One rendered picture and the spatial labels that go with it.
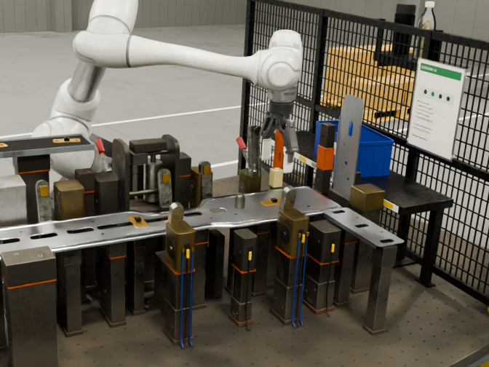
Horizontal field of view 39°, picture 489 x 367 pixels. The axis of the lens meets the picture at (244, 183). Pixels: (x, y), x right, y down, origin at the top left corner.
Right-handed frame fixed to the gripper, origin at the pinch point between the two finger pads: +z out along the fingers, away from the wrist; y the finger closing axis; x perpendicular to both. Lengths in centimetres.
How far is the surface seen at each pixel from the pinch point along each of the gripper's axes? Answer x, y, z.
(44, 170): -66, -30, 5
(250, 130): -1.5, -15.3, -6.6
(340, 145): 26.8, -2.8, -2.4
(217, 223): -24.7, 8.8, 14.0
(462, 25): 784, -697, 52
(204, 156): 138, -339, 114
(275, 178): 6.9, -10.9, 9.9
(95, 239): -61, 8, 14
